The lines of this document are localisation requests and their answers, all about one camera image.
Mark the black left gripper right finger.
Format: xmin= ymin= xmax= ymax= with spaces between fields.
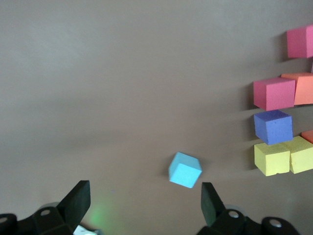
xmin=198 ymin=182 xmax=247 ymax=235

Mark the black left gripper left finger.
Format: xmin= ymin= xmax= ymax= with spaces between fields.
xmin=31 ymin=180 xmax=91 ymax=235

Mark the blue foam cube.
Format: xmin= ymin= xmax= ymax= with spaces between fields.
xmin=168 ymin=151 xmax=203 ymax=189

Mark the yellow foam cube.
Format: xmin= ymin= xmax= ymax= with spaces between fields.
xmin=283 ymin=136 xmax=313 ymax=174
xmin=254 ymin=142 xmax=291 ymax=177

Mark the purple foam cube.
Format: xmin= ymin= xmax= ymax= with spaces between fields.
xmin=253 ymin=109 xmax=293 ymax=146

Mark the orange foam cube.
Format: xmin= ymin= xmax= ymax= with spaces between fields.
xmin=281 ymin=72 xmax=313 ymax=106
xmin=301 ymin=130 xmax=313 ymax=144

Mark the red foam cube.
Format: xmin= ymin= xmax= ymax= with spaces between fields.
xmin=286 ymin=24 xmax=313 ymax=59
xmin=253 ymin=76 xmax=296 ymax=112

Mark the brown paper table cover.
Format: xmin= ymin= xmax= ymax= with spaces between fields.
xmin=0 ymin=0 xmax=313 ymax=235

